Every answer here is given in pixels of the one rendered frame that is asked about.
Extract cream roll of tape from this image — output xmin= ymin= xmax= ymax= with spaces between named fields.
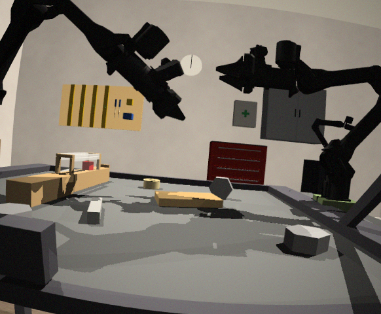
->
xmin=143 ymin=179 xmax=160 ymax=189

